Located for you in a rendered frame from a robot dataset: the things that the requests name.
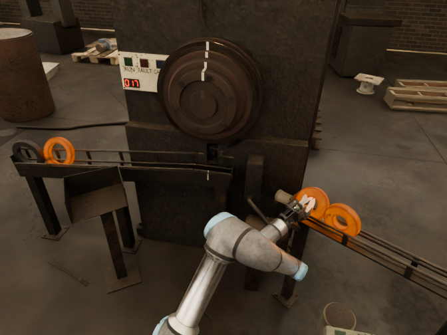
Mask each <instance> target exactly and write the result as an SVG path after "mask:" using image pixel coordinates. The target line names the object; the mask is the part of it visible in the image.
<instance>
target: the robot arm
mask: <svg viewBox="0 0 447 335"><path fill-rule="evenodd" d="M291 201H292V202H291V203H290V204H289V202H290V201H289V202H288V203H287V204H286V212H284V213H280V214H279V216H278V217H277V218H275V219H274V220H273V221H272V222H270V223H269V224H268V225H267V226H266V227H265V228H264V229H262V230H261V231H260V232H259V231H258V230H256V229H254V228H253V227H251V226H250V225H248V224H247V223H244V222H243V221H242V220H240V219H238V218H237V217H236V216H235V215H232V214H230V213H227V212H222V213H218V214H217V215H216V216H214V217H213V218H211V219H210V221H209V222H208V224H207V225H206V227H205V229H204V237H205V238H206V239H207V241H206V243H205V245H204V248H205V250H206V253H205V255H204V257H203V259H202V261H201V263H200V265H199V267H198V269H197V271H196V273H195V275H194V277H193V279H192V281H191V283H190V285H189V287H188V289H187V291H186V293H185V295H184V297H183V299H182V301H181V303H180V305H179V307H178V309H177V311H176V312H175V313H171V315H169V316H166V317H165V318H163V319H162V320H161V321H160V323H159V324H158V325H157V326H156V328H155V329H154V332H153V335H198V333H199V331H200V329H199V326H198V323H199V321H200V319H201V317H202V315H203V313H204V311H205V309H206V307H207V305H208V303H209V301H210V299H211V297H212V295H213V293H214V291H215V289H216V287H217V285H218V283H219V281H220V279H221V277H222V275H223V273H224V271H225V269H226V267H227V265H228V264H230V263H234V262H235V260H237V261H239V262H240V263H242V264H244V265H246V266H249V267H251V268H254V269H257V270H261V271H265V272H272V271H276V272H279V273H283V274H286V275H289V276H291V277H292V278H293V279H295V280H298V281H300V280H302V279H303V278H304V276H305V275H306V273H307V270H308V266H307V265H306V264H305V263H303V262H302V261H300V260H298V259H296V258H295V257H293V256H292V255H290V254H289V253H287V252H285V251H284V250H282V249H280V248H279V247H278V246H277V245H276V242H277V241H278V240H279V239H280V238H281V237H282V236H284V234H286V232H288V230H290V228H292V229H293V230H294V231H298V230H300V228H301V227H300V226H299V224H298V223H300V222H301V221H302V220H306V219H307V218H308V217H309V216H310V215H311V212H312V210H313V207H314V204H315V198H313V197H308V198H307V195H304V196H303V198H302V200H301V201H300V202H299V200H297V199H295V198H293V199H292V200H291ZM307 204H308V206H305V205H307ZM304 206H305V207H304Z"/></svg>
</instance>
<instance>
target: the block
mask: <svg viewBox="0 0 447 335"><path fill-rule="evenodd" d="M263 164H264V156H263V155H258V154H250V155H249V157H248V161H247V169H246V179H245V194H244V198H245V200H247V198H248V197H249V196H250V195H253V198H252V199H251V200H252V201H259V196H260V191H261V181H262V175H263Z"/></svg>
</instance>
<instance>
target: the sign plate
mask: <svg viewBox="0 0 447 335"><path fill-rule="evenodd" d="M168 57H169V55H154V54H146V53H130V52H121V51H119V52H118V60H119V65H120V72H121V77H122V84H123V89H129V90H142V91H149V92H157V80H158V75H159V72H160V68H157V66H156V61H157V60H161V61H165V60H166V59H167V58H168ZM124 58H131V59H132V66H125V63H124ZM140 59H145V60H147V61H148V67H141V66H140ZM125 80H126V82H125ZM135 80H137V81H138V83H137V81H135ZM132 81H133V83H132ZM128 83H129V86H127V85H128ZM133 84H134V85H133ZM137 84H138V85H137Z"/></svg>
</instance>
